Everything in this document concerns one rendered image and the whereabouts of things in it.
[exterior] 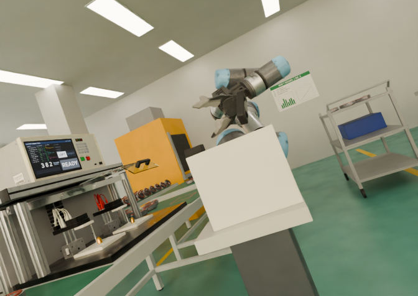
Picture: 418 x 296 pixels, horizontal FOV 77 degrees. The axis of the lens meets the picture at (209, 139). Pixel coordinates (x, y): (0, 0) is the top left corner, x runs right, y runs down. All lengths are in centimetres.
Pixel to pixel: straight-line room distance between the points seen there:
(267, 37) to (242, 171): 590
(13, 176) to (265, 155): 108
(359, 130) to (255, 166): 271
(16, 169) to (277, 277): 111
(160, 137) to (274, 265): 427
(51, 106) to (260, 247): 530
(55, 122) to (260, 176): 522
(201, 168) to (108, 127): 722
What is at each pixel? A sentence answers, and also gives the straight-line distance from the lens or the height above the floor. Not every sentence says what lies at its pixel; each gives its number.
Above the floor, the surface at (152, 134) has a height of 173.
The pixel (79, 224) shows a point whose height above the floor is 89.
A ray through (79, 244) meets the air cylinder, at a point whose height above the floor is 80.
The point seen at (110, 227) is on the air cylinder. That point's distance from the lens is 151.
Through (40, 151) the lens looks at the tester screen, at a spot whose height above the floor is 125.
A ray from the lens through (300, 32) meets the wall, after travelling 653.
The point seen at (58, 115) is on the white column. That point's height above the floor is 268.
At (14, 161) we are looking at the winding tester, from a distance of 140.
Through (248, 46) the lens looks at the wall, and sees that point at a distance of 654.
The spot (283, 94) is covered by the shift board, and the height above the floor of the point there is 165.
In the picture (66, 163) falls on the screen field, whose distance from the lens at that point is 144.
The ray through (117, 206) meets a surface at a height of 89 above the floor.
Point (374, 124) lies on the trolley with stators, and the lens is 343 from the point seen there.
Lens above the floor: 95
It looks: 4 degrees up
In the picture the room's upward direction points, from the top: 22 degrees counter-clockwise
